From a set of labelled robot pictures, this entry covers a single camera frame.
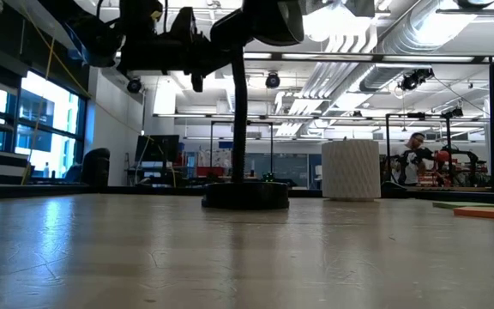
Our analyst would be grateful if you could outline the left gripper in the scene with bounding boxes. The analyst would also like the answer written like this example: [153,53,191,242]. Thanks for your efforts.
[117,6,236,93]

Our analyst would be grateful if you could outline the black desk lamp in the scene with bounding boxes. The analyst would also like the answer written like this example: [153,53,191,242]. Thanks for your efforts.
[202,0,306,211]

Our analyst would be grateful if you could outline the black computer monitor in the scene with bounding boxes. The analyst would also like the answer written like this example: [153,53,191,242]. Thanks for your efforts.
[135,135,180,163]

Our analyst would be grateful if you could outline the black device green lights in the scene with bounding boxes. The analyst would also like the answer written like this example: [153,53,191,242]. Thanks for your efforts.
[260,171,298,190]

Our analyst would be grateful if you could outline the black chair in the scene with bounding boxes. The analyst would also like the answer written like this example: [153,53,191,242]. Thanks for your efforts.
[81,148,111,188]

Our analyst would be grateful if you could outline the white textured cup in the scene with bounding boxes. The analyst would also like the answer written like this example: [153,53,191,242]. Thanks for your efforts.
[321,138,383,203]

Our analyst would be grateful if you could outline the person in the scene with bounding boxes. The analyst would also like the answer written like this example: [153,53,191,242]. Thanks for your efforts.
[401,131,428,186]

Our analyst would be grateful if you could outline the green sticky note pad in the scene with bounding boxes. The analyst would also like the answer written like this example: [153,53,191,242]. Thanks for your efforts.
[431,201,494,210]

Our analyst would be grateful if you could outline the orange sticky note pad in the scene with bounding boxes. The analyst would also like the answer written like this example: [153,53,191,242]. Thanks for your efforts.
[453,206,494,222]

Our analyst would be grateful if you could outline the black metal gantry frame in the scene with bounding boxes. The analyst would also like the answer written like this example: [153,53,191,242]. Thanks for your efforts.
[209,118,274,177]
[385,106,491,188]

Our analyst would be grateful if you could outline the yellow cable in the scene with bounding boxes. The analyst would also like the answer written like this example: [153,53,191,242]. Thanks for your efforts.
[20,19,92,186]

